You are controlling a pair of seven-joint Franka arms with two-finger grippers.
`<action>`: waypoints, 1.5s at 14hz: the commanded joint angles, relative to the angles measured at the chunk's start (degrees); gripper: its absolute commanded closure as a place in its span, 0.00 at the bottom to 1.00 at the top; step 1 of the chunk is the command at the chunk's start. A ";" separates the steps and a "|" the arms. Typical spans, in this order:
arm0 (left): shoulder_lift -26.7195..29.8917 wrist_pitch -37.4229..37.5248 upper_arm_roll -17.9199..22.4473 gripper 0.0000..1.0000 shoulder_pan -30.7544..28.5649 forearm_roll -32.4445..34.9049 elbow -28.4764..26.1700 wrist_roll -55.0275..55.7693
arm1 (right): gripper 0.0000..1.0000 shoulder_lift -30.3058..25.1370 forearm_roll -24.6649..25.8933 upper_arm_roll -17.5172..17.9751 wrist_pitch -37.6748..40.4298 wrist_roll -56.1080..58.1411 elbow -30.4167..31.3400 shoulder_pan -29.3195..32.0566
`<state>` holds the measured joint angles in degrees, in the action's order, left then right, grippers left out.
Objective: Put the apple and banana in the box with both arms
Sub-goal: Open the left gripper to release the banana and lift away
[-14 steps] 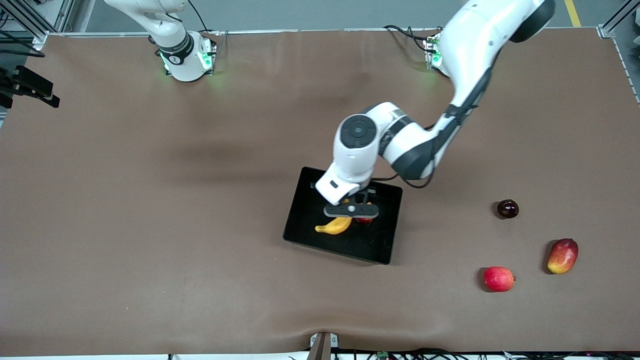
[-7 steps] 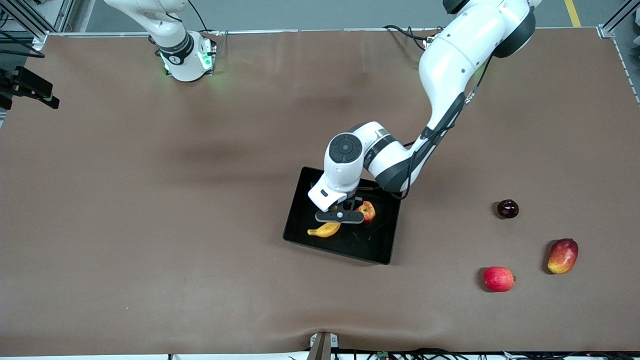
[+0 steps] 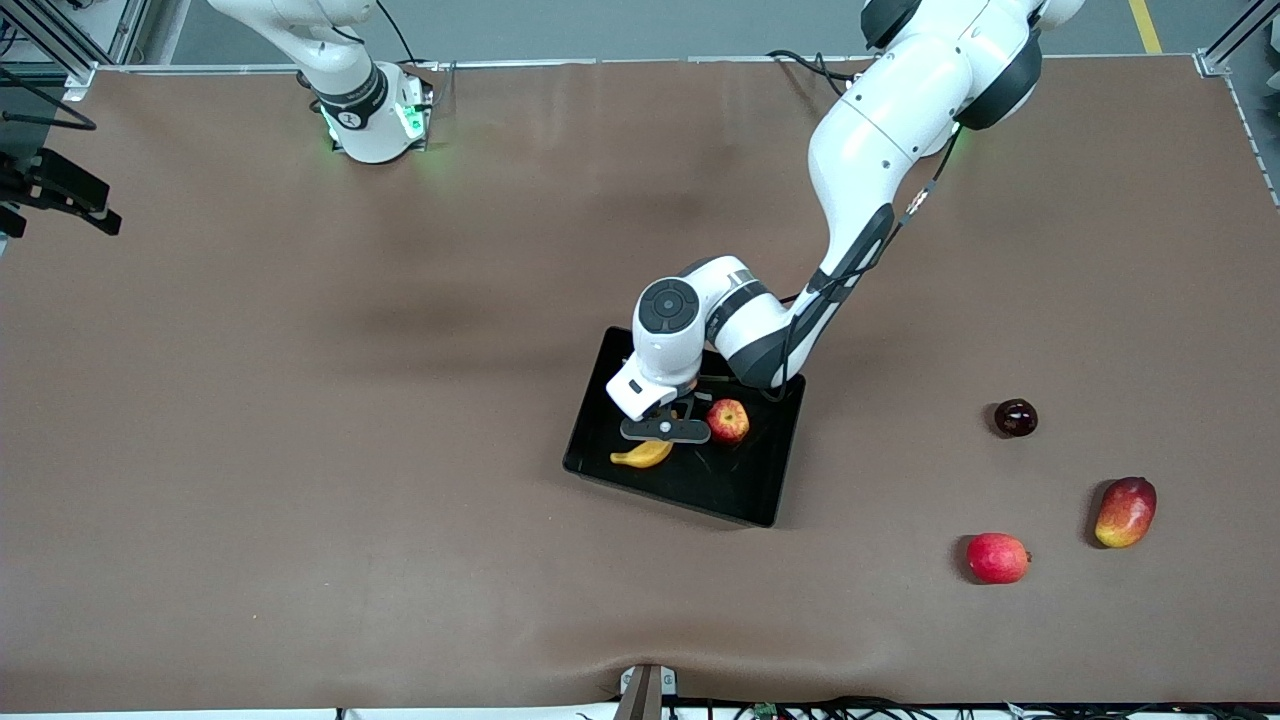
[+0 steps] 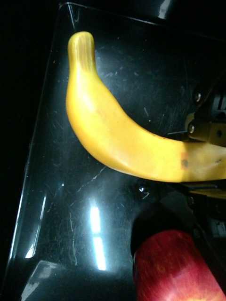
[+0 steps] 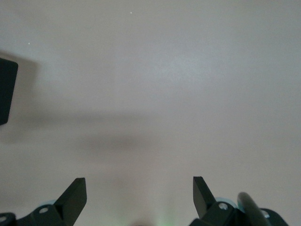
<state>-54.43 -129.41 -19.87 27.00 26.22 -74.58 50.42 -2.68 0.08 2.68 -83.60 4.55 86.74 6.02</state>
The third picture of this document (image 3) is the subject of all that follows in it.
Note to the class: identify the round red fruit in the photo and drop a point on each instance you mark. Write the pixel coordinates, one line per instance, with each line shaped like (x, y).
(997, 559)

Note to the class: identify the yellow banana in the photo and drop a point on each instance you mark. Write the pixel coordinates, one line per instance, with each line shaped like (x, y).
(645, 456)

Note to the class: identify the brown table mat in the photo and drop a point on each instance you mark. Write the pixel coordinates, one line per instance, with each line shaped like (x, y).
(300, 450)

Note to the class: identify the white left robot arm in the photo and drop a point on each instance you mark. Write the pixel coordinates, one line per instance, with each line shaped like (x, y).
(900, 110)

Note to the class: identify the red yellow apple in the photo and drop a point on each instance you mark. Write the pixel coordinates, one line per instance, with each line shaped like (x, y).
(728, 421)

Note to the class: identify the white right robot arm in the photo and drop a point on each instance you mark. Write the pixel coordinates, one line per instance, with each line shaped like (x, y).
(365, 110)

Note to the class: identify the red yellow mango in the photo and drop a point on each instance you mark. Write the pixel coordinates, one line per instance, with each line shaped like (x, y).
(1126, 512)

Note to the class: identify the dark purple plum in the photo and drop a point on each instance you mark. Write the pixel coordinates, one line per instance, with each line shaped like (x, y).
(1016, 418)

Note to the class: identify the grey metal clamp bracket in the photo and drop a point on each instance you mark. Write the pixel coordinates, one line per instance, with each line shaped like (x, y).
(646, 690)

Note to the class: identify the black plastic box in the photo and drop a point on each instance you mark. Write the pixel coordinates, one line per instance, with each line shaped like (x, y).
(730, 480)

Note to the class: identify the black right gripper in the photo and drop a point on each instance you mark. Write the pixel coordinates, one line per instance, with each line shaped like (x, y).
(62, 186)

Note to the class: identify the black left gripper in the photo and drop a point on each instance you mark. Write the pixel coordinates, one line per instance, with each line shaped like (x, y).
(698, 410)

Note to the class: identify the silver aluminium corner post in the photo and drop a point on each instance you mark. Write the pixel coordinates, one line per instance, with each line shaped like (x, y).
(1225, 45)

